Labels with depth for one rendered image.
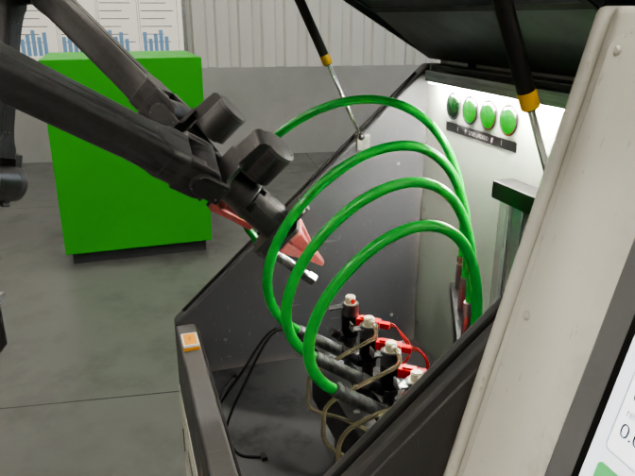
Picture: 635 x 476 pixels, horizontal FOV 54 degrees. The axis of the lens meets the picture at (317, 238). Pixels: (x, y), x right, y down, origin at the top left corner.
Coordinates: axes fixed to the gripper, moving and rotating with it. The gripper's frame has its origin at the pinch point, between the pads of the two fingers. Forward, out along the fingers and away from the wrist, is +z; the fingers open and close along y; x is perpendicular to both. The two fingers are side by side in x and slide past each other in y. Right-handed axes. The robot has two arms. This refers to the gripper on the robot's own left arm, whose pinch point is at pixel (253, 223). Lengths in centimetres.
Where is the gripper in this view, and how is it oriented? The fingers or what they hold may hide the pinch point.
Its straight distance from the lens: 106.0
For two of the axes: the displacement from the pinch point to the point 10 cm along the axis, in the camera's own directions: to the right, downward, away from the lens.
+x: -6.9, 6.4, 3.5
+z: 6.1, 7.7, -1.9
